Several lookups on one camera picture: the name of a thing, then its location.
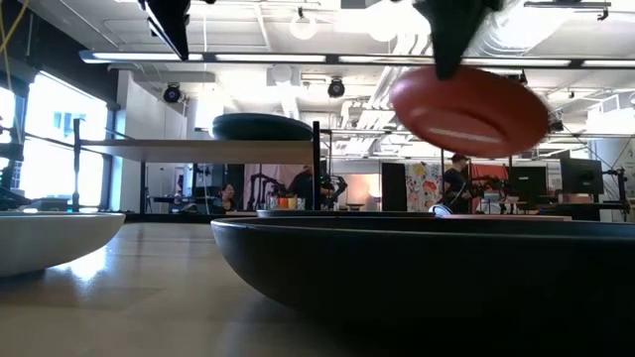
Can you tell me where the orange plate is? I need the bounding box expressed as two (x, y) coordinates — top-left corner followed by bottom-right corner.
(388, 64), (551, 160)

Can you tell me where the black plate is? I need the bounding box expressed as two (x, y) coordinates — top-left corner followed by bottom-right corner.
(209, 216), (635, 343)

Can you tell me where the pale grey plate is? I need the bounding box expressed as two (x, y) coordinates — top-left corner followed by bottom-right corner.
(0, 211), (127, 278)

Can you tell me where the wooden shelf with black legs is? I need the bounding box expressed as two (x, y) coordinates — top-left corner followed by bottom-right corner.
(71, 117), (322, 214)

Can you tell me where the long ceiling light strip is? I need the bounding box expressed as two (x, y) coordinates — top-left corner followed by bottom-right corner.
(78, 49), (635, 69)

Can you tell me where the round white pendant lamp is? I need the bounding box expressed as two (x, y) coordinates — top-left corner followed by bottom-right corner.
(290, 7), (318, 42)

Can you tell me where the orange panel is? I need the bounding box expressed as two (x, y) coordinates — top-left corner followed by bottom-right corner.
(470, 164), (511, 182)

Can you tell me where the person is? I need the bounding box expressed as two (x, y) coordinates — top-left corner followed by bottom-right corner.
(287, 166), (323, 212)
(216, 182), (238, 213)
(443, 153), (477, 215)

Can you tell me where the floral patterned cloth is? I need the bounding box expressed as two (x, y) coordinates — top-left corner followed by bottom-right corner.
(405, 162), (445, 213)

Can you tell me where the black computer monitor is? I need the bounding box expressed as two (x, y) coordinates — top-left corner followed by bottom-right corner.
(509, 166), (549, 199)
(560, 157), (605, 195)

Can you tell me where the black panel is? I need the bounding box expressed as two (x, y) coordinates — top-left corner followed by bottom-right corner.
(380, 162), (408, 213)

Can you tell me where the large window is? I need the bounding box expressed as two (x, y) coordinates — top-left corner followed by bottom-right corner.
(0, 71), (109, 209)

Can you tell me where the dark desk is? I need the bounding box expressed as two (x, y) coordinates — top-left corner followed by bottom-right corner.
(475, 200), (631, 222)

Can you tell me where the black stand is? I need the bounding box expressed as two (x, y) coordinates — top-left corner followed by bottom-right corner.
(603, 167), (631, 222)

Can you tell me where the silver ventilation duct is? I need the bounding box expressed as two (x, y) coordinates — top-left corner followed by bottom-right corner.
(463, 0), (562, 59)

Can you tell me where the black metal rig frame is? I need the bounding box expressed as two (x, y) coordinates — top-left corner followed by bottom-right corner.
(319, 127), (635, 217)

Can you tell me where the yellow cable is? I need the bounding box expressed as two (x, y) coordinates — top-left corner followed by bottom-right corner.
(0, 0), (30, 118)

